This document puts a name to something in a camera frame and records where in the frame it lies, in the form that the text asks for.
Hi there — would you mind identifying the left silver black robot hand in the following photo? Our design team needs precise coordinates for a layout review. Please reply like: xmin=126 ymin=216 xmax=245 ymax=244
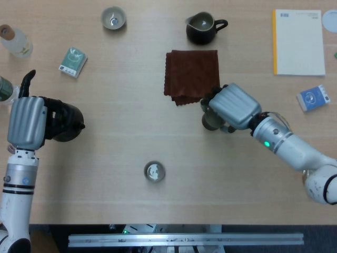
xmin=7 ymin=69 xmax=65 ymax=151

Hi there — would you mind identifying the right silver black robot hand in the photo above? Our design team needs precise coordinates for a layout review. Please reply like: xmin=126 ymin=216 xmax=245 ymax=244
xmin=200 ymin=83 xmax=263 ymax=133

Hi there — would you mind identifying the black cast iron teapot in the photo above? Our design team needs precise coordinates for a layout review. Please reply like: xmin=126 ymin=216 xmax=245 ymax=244
xmin=43 ymin=96 xmax=86 ymax=142

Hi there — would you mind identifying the brown folded tea cloth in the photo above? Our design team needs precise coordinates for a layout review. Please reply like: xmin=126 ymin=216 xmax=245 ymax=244
xmin=163 ymin=50 xmax=221 ymax=107

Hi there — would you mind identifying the green tea packet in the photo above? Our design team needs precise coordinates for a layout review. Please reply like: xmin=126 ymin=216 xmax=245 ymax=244
xmin=58 ymin=47 xmax=88 ymax=80

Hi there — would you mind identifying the frosted glass bottle cork cap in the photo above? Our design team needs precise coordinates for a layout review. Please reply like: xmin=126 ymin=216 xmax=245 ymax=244
xmin=0 ymin=24 xmax=34 ymax=59

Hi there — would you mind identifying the blue tea packet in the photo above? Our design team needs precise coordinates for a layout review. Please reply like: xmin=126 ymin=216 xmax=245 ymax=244
xmin=296 ymin=84 xmax=331 ymax=112

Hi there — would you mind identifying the white notebook yellow spine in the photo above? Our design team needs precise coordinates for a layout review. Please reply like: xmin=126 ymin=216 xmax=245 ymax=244
xmin=272 ymin=9 xmax=326 ymax=77

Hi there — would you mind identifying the round white lid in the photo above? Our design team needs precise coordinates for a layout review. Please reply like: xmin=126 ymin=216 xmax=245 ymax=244
xmin=321 ymin=9 xmax=337 ymax=34

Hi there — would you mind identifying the grey flared tea bowl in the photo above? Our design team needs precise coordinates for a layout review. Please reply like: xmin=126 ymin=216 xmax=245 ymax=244
xmin=101 ymin=6 xmax=126 ymax=30

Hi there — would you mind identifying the black ceramic pitcher with handle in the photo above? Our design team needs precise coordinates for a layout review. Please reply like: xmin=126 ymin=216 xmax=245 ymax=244
xmin=184 ymin=12 xmax=229 ymax=45

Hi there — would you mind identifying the aluminium rail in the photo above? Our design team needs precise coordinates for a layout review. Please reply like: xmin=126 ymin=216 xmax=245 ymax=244
xmin=68 ymin=232 xmax=304 ymax=248

